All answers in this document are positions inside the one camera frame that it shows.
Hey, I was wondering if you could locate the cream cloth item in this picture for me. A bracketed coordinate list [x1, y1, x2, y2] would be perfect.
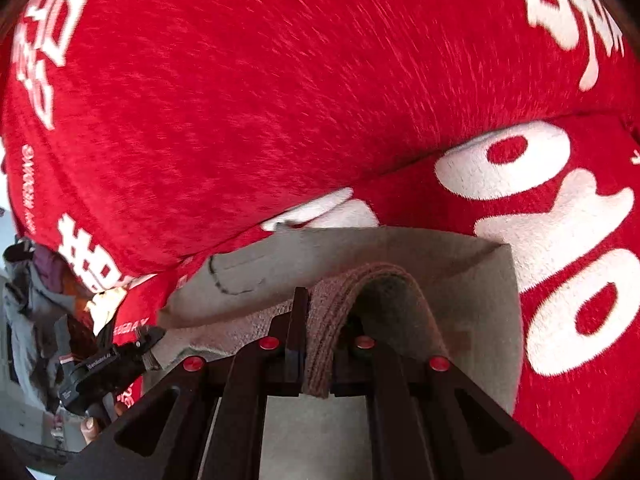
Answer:
[89, 286, 130, 335]

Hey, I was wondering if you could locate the grey clothes pile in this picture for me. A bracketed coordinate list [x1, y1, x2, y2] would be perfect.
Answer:
[2, 237, 68, 401]

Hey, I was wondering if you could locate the dark purple cloth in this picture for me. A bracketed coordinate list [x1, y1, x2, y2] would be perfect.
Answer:
[31, 246, 67, 293]

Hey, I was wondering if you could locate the grey knit garment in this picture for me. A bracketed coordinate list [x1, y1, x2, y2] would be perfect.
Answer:
[150, 224, 523, 480]

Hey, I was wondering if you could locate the person's left hand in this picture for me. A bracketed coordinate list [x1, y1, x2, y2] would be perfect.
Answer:
[79, 404, 114, 446]

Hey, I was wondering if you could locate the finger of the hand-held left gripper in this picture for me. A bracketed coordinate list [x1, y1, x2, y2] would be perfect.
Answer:
[134, 326, 168, 362]

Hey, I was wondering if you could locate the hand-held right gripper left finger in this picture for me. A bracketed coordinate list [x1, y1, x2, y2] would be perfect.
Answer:
[55, 287, 311, 480]

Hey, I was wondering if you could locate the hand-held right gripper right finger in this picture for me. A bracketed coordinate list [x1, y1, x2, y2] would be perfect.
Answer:
[332, 315, 576, 480]

